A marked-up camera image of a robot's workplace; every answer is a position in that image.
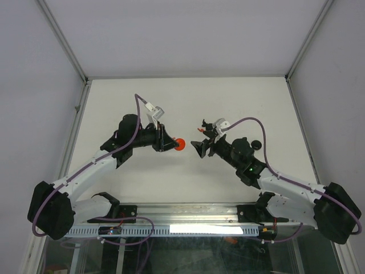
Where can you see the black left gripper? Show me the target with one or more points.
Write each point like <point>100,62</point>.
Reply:
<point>163,142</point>

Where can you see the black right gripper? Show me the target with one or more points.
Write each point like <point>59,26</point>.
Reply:
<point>201,147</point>

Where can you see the red round charging case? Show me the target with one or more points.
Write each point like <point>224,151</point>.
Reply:
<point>181,144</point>

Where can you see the black round charging case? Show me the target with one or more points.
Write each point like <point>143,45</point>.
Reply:
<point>256,145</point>

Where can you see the black earbud with case lid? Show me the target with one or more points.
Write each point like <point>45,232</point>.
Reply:
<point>206,126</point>

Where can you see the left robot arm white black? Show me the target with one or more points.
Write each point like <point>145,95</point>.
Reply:
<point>56,207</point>

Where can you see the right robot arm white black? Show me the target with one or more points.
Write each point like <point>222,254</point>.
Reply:
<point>326,208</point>

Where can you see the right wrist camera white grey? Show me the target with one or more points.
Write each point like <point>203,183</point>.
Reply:
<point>220,126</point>

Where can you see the wrist camera white grey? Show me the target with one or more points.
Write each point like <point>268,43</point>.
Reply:
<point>220,126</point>
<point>154,113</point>

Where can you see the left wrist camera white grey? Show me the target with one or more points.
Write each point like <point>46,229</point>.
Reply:
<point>154,113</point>

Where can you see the aluminium mounting rail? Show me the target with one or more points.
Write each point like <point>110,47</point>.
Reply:
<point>178,213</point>

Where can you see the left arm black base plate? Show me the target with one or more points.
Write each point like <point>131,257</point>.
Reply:
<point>124,211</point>

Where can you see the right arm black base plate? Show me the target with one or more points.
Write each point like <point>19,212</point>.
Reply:
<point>251,213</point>

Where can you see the white slotted cable duct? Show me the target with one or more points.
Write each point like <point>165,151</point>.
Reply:
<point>163,230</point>

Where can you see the aluminium frame post left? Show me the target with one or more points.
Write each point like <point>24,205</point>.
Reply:
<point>62,40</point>

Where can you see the aluminium frame post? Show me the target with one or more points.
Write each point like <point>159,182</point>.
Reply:
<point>309,37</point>
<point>62,40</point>

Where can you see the aluminium frame post right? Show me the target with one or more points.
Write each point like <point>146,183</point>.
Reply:
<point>309,37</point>

